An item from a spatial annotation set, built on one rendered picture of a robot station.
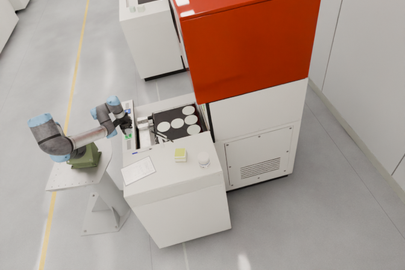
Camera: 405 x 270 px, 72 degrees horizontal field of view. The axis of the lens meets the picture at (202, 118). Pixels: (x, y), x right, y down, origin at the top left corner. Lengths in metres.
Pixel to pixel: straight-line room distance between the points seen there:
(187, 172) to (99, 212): 1.43
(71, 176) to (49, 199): 1.15
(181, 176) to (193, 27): 0.89
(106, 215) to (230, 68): 1.93
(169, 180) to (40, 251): 1.71
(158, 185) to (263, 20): 1.12
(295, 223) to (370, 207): 0.67
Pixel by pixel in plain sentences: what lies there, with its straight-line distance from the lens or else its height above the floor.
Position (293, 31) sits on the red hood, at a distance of 1.70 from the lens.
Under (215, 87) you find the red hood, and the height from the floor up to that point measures 1.34.
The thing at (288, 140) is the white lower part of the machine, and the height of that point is 0.60.
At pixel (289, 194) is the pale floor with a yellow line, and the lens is 2.80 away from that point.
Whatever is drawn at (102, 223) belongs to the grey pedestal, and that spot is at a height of 0.01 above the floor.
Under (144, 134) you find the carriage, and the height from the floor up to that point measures 0.88.
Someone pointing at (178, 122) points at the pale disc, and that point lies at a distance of 2.16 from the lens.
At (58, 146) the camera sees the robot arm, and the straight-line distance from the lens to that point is 1.62.
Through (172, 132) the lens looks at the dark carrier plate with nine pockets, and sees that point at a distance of 2.11.
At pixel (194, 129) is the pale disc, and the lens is 2.09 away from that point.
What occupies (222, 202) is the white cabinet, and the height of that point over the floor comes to 0.56.
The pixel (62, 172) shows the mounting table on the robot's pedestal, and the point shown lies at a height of 0.82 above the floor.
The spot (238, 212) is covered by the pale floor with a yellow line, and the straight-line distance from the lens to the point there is 2.69.
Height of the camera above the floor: 2.44
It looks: 46 degrees down
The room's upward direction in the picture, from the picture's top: 11 degrees counter-clockwise
